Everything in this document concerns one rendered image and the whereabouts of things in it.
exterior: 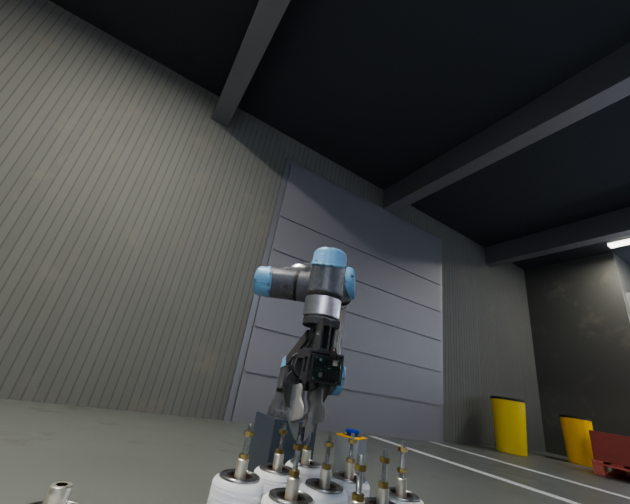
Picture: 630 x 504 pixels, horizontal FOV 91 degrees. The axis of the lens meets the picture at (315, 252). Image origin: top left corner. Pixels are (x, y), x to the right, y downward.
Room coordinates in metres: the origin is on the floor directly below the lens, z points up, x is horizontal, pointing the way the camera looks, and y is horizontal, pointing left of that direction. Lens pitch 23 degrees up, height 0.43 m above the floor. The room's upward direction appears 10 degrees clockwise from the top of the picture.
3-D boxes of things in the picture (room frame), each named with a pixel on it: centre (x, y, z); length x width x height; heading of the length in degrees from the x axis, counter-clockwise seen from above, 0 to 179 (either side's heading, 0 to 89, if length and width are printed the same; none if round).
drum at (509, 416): (4.90, -3.21, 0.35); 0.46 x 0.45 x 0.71; 118
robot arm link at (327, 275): (0.63, -0.04, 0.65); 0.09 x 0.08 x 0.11; 173
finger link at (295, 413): (0.61, -0.02, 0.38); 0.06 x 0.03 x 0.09; 21
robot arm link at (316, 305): (0.62, -0.04, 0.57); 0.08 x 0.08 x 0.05
